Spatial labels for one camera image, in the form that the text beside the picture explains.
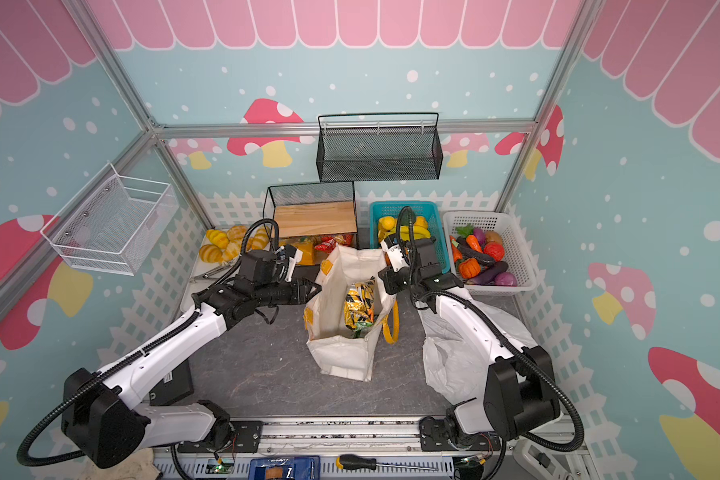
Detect gold black snack bag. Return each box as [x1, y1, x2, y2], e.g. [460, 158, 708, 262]
[343, 277, 376, 332]

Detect yellow lemon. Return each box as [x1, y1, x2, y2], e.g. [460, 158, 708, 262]
[378, 216, 397, 232]

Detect white plastic grocery bag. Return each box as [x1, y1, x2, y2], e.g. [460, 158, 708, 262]
[419, 297, 537, 404]

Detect black handled screwdriver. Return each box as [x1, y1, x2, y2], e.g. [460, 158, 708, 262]
[335, 454, 436, 472]

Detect white plastic vegetable basket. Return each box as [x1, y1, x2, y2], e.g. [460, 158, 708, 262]
[442, 211, 538, 296]

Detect metal tongs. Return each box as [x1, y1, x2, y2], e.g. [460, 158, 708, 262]
[190, 263, 229, 282]

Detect striped bread roll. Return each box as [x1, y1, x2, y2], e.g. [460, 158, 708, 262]
[206, 229, 229, 250]

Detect black mesh wall basket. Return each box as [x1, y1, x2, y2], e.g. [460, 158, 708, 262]
[316, 112, 444, 182]

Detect orange bell pepper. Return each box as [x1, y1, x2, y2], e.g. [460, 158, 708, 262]
[456, 258, 482, 280]

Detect red tomato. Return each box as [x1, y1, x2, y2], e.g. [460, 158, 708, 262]
[483, 241, 505, 262]

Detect orange carrot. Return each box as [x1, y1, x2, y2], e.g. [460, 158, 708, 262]
[466, 234, 483, 253]

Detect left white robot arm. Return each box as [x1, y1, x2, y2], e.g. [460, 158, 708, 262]
[16, 218, 321, 469]

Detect white wire wall basket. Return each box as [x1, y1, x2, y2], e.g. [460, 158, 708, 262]
[40, 164, 179, 276]

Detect red snack bag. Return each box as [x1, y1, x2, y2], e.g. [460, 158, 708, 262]
[314, 233, 354, 254]

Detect black wire snack shelf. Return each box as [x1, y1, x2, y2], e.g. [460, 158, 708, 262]
[263, 182, 358, 265]

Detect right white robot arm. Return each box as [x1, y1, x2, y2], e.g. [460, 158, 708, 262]
[379, 206, 585, 452]

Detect green yellow snack bag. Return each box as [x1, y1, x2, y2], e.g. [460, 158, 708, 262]
[352, 321, 374, 339]

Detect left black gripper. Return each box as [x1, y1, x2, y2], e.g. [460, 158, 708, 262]
[254, 276, 323, 307]

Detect white canvas tote bag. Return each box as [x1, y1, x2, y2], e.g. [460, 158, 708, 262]
[304, 246, 398, 382]

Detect beige cloth rag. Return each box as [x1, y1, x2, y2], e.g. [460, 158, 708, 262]
[78, 448, 162, 480]

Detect teal plastic fruit basket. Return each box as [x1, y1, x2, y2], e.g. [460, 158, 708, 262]
[369, 200, 450, 273]

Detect yellow banana bunch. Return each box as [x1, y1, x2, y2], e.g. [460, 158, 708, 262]
[378, 225, 431, 242]

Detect blue electronics box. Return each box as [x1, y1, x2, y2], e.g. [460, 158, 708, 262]
[248, 456, 321, 480]

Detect purple onion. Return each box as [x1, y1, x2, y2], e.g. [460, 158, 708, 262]
[494, 271, 518, 287]

